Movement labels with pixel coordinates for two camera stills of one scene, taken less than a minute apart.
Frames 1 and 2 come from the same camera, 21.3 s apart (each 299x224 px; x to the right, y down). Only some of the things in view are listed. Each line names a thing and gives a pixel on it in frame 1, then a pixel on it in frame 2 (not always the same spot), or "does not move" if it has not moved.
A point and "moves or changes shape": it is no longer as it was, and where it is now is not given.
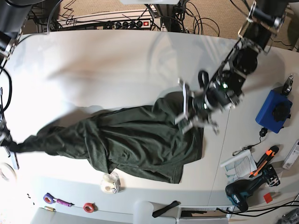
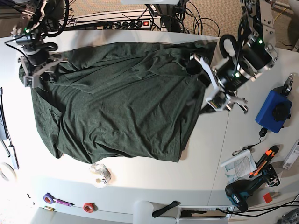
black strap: x=174 y=203 does not move
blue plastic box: x=274 y=111 does not move
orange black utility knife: x=271 y=153 does not move
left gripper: x=5 y=136 to x=33 y=62
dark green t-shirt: x=165 y=138 moves or changes shape
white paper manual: x=239 y=167 does not move
